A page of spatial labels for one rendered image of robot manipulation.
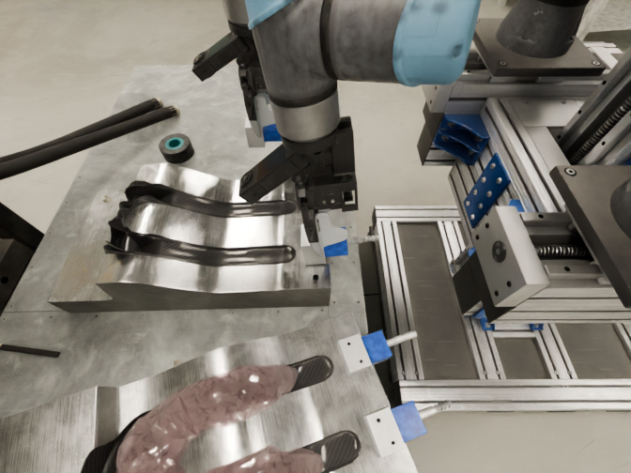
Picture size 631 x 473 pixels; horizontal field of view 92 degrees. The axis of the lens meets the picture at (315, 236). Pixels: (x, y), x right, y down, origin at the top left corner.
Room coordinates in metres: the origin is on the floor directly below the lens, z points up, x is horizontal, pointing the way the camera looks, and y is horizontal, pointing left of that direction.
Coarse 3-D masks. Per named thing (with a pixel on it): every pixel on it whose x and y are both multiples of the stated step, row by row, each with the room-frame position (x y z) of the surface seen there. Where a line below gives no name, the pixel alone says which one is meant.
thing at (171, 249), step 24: (144, 192) 0.38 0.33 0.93; (168, 192) 0.39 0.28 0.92; (120, 216) 0.31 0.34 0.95; (216, 216) 0.36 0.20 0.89; (240, 216) 0.36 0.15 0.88; (264, 216) 0.36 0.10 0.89; (120, 240) 0.31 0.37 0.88; (144, 240) 0.28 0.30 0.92; (168, 240) 0.28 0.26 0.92; (216, 264) 0.25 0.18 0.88; (240, 264) 0.25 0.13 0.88; (264, 264) 0.25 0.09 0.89
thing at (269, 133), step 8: (248, 120) 0.56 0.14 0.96; (248, 128) 0.54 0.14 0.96; (264, 128) 0.55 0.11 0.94; (272, 128) 0.55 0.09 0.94; (248, 136) 0.54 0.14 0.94; (256, 136) 0.54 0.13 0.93; (264, 136) 0.54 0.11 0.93; (272, 136) 0.54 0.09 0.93; (280, 136) 0.54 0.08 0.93; (248, 144) 0.54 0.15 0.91; (256, 144) 0.54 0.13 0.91; (264, 144) 0.54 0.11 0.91
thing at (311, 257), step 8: (304, 232) 0.28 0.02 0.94; (304, 240) 0.26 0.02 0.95; (344, 240) 0.27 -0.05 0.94; (352, 240) 0.27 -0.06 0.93; (360, 240) 0.27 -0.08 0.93; (368, 240) 0.27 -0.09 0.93; (376, 240) 0.27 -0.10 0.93; (304, 248) 0.25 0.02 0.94; (328, 248) 0.26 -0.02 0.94; (336, 248) 0.26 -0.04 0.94; (344, 248) 0.26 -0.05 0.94; (304, 256) 0.25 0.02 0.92; (312, 256) 0.25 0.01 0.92; (320, 256) 0.25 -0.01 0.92; (328, 256) 0.25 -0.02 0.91; (312, 264) 0.25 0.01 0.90
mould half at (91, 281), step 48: (192, 192) 0.40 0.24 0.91; (288, 192) 0.42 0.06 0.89; (96, 240) 0.32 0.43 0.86; (192, 240) 0.29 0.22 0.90; (240, 240) 0.30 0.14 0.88; (288, 240) 0.30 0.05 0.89; (96, 288) 0.22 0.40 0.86; (144, 288) 0.20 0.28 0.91; (192, 288) 0.20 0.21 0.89; (240, 288) 0.21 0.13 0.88; (288, 288) 0.20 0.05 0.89
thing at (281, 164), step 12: (276, 156) 0.30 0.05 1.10; (288, 156) 0.28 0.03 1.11; (300, 156) 0.28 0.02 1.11; (252, 168) 0.31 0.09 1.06; (264, 168) 0.29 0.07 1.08; (276, 168) 0.28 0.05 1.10; (288, 168) 0.28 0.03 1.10; (300, 168) 0.28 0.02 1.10; (240, 180) 0.30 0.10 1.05; (252, 180) 0.28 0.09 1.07; (264, 180) 0.27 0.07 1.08; (276, 180) 0.27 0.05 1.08; (240, 192) 0.27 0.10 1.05; (252, 192) 0.27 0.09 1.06; (264, 192) 0.27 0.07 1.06; (252, 204) 0.27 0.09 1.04
